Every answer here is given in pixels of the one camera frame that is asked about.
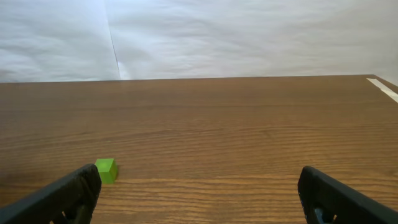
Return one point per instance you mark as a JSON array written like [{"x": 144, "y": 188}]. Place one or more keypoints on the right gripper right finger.
[{"x": 329, "y": 199}]

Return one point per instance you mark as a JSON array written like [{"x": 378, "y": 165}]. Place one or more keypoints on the green cube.
[{"x": 109, "y": 172}]

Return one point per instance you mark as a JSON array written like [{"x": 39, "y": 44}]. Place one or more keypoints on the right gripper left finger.
[{"x": 68, "y": 199}]

